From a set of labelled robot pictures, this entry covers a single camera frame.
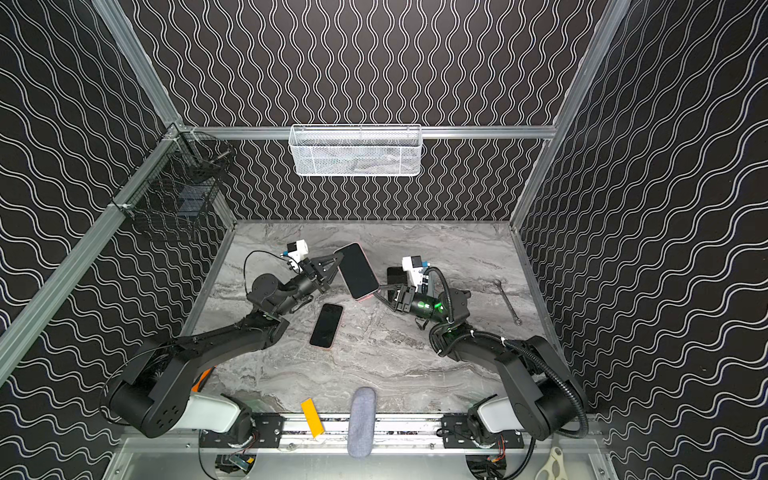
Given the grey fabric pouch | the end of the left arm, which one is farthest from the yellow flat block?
the end of the left arm

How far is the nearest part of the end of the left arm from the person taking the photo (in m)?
0.71

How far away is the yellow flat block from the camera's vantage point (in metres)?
0.76

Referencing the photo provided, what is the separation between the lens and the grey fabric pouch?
28.1 inches

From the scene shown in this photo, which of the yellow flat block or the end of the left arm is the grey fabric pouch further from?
the end of the left arm

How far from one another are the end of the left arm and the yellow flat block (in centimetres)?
31

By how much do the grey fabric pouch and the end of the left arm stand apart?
0.31 metres

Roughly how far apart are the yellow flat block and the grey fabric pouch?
82 mm
